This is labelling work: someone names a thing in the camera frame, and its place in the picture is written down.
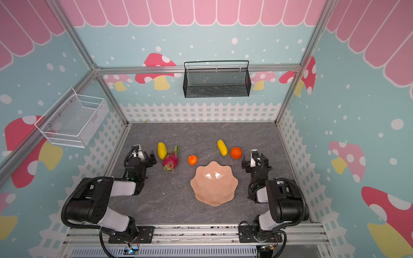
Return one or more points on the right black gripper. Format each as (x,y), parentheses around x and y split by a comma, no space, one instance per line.
(254,164)

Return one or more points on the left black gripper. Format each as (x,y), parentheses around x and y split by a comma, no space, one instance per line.
(149,159)

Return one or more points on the yellow mango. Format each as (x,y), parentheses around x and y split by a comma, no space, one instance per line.
(162,150)
(222,148)

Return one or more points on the large orange fruit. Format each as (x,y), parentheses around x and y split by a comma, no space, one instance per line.
(236,153)

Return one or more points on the pink dragon fruit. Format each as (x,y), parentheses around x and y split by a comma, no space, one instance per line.
(171,160)

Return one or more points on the pink scalloped fruit bowl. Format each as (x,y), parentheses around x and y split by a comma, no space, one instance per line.
(214,184)

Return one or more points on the small orange tangerine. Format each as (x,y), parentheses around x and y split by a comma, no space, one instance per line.
(192,160)

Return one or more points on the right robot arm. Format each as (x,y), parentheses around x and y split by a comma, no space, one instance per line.
(286,201)

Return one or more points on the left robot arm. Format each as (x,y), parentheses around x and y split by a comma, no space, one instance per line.
(87,207)

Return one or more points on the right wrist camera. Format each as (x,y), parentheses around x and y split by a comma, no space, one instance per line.
(254,154)

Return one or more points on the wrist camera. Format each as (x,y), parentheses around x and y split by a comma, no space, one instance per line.
(254,154)
(140,152)

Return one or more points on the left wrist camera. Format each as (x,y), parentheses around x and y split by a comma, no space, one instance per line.
(140,152)

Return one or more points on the white wire wall basket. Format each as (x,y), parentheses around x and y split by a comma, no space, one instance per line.
(73,120)

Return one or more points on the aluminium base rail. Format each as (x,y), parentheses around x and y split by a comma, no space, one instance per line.
(223,241)

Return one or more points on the black mesh wall basket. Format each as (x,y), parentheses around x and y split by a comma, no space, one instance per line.
(222,78)

